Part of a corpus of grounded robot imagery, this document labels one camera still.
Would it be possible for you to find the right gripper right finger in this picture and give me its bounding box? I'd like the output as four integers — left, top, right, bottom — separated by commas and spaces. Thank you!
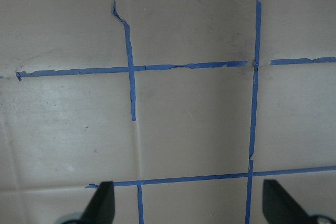
262, 179, 317, 224

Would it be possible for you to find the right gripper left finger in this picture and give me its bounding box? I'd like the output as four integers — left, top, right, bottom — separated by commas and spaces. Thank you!
80, 181, 115, 224

